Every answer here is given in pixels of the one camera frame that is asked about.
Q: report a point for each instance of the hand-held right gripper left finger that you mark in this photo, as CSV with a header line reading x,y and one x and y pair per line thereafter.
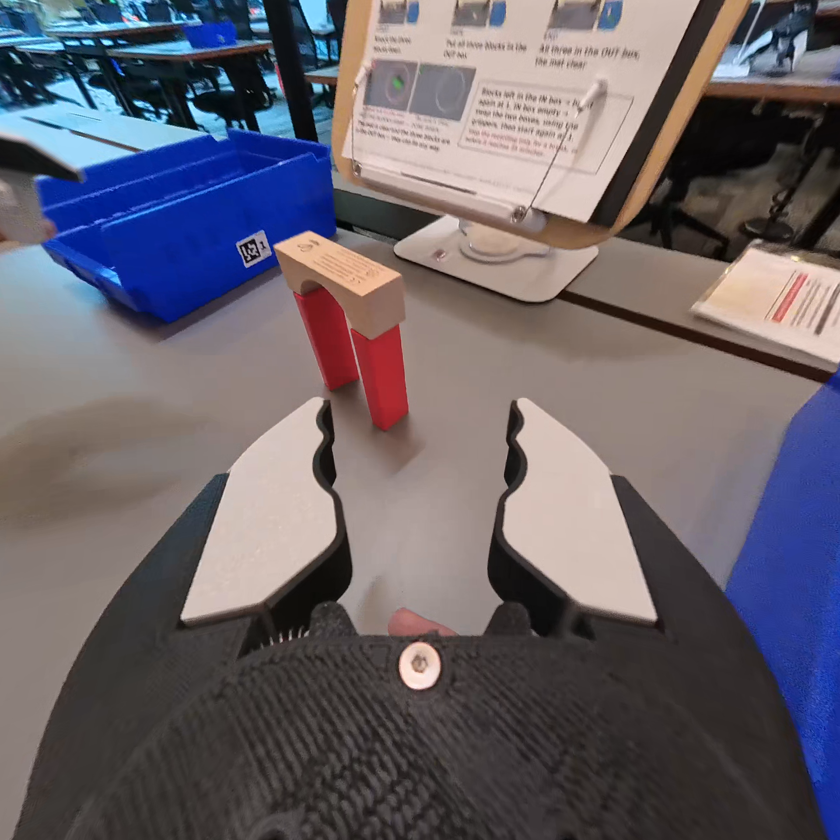
x,y
262,525

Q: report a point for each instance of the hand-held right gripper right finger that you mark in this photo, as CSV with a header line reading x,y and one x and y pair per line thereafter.
x,y
571,525

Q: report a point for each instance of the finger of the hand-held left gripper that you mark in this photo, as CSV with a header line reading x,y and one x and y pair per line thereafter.
x,y
26,154

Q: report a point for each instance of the person's right hand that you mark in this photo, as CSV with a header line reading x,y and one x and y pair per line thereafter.
x,y
417,623

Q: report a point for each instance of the brown office table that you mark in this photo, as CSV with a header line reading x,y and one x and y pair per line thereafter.
x,y
774,88
98,29
190,51

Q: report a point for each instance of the red rectangular wooden block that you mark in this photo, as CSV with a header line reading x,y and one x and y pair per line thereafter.
x,y
380,374
326,341

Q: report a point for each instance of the blue plastic bin with tag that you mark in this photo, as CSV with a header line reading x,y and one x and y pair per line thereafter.
x,y
197,262

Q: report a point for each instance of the black office chair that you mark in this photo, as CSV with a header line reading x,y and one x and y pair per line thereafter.
x,y
229,92
771,216

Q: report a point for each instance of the small blue bin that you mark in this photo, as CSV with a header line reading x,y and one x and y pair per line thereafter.
x,y
210,34

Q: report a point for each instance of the instruction sheet on stand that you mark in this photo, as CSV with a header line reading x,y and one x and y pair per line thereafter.
x,y
499,269

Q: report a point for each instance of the natural wooden arch block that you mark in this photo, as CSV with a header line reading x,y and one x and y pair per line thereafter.
x,y
341,269

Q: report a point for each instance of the black pole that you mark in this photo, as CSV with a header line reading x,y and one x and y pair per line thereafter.
x,y
289,65

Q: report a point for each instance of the laminated booklet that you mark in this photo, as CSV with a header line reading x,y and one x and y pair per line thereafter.
x,y
768,302

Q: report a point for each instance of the printed instruction sheet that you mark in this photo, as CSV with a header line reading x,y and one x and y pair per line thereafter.
x,y
525,98

